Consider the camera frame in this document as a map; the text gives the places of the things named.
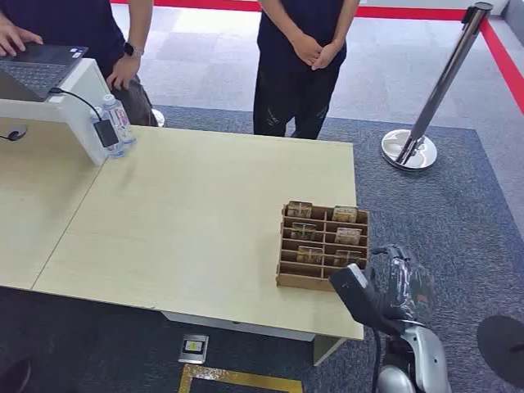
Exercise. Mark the person's right hand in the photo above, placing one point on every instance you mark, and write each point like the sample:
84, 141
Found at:
306, 50
18, 39

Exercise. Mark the person's left hand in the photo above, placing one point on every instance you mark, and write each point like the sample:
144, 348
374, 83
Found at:
331, 55
122, 73

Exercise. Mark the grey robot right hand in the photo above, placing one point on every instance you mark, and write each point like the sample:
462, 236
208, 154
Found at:
409, 287

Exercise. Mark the person's left forearm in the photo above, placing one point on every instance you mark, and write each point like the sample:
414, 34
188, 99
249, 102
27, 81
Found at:
346, 21

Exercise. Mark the person's right forearm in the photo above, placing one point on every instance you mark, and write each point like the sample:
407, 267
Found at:
282, 19

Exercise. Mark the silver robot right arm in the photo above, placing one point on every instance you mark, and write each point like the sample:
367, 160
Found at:
426, 358

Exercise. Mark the clear plastic hand cover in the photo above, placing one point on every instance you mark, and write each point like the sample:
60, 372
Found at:
413, 293

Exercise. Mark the person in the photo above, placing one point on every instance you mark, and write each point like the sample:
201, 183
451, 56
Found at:
286, 81
81, 21

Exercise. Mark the hotel key card autumn print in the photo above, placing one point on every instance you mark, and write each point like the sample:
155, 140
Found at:
299, 209
344, 214
303, 231
309, 255
348, 236

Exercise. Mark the wooden card rack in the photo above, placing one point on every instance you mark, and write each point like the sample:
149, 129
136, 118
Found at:
323, 279

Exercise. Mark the black wrist watch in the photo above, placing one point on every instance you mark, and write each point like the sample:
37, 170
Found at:
130, 49

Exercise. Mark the dark laptop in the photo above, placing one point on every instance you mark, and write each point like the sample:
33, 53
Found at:
41, 70

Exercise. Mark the clear plastic water bottle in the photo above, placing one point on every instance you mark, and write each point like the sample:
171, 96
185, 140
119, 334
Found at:
121, 122
116, 152

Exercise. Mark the black power adapter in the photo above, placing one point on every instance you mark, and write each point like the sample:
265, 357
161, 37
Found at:
106, 133

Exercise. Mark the white desk partition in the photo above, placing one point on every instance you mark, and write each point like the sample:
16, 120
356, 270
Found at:
78, 108

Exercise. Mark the red barrier belt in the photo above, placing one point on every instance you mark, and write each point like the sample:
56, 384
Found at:
505, 62
389, 12

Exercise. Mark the black computer mouse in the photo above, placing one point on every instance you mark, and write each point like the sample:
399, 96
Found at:
17, 133

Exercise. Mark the black round disc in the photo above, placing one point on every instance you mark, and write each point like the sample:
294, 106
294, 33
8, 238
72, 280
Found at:
501, 350

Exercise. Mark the metal floor socket box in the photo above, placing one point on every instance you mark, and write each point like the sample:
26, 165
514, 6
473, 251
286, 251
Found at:
193, 349

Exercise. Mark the dark round object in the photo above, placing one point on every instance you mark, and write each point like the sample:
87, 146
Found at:
14, 377

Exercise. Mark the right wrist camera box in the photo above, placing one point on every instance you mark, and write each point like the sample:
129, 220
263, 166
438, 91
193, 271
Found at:
356, 298

